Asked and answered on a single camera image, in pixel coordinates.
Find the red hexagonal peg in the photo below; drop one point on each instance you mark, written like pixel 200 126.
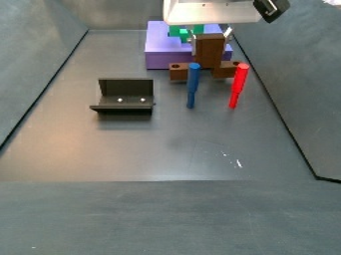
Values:
pixel 238 82

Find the dark grey angle bracket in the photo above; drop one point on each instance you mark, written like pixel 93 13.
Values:
pixel 125 95

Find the green U-shaped block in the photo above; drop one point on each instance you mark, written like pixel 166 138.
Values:
pixel 185 31

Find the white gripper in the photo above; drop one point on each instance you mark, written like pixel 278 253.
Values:
pixel 192 12

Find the brown T-shaped block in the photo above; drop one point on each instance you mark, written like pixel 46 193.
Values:
pixel 209 46

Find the blue hexagonal peg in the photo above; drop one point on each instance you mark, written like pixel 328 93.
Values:
pixel 192 84

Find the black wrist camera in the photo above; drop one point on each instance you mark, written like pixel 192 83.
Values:
pixel 270 9

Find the purple base board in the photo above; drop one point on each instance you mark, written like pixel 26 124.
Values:
pixel 165 49

